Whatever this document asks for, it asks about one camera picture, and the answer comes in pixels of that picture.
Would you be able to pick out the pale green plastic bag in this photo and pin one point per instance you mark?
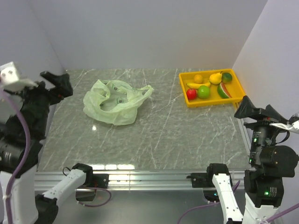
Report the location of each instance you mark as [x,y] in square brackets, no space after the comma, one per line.
[115,102]

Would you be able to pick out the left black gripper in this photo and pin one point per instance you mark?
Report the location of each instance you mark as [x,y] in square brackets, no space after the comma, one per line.
[64,87]

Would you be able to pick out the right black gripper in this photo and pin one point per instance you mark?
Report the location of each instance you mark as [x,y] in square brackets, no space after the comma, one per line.
[247,107]

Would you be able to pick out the aluminium mounting rail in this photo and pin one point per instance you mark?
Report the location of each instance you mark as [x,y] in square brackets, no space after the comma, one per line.
[167,137]

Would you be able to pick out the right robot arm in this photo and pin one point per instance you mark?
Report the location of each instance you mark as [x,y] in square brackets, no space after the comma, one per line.
[270,162]

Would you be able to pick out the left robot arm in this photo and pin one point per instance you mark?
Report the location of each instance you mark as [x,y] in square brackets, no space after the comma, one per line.
[20,144]

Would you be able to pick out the green red mango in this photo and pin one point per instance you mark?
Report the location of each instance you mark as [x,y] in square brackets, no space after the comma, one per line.
[223,92]

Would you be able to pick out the small orange fruit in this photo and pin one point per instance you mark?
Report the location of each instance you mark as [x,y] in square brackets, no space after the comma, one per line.
[198,79]

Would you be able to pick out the red apple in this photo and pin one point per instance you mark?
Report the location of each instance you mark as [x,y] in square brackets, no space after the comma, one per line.
[191,94]

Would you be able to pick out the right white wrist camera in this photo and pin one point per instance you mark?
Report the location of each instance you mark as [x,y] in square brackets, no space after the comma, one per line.
[292,124]

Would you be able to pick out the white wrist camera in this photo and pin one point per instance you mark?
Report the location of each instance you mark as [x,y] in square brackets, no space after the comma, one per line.
[292,124]
[11,78]

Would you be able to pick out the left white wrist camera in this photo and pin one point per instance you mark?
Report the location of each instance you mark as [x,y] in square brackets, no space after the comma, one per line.
[11,78]

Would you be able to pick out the yellow pear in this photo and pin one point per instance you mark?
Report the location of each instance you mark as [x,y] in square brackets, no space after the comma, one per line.
[215,78]

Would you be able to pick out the light green apple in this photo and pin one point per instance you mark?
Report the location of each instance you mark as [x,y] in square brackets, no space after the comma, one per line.
[203,92]

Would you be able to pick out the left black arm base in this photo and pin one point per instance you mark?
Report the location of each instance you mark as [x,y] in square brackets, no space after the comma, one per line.
[83,194]

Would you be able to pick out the dark green round fruit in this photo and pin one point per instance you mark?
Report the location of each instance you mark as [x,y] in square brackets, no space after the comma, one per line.
[226,78]

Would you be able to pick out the yellow plastic tray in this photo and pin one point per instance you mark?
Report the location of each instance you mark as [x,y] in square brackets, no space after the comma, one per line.
[234,88]

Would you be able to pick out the yellow banana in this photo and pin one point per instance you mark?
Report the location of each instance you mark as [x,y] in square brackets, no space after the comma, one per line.
[197,86]

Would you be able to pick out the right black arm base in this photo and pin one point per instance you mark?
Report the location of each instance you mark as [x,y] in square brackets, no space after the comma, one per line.
[201,182]

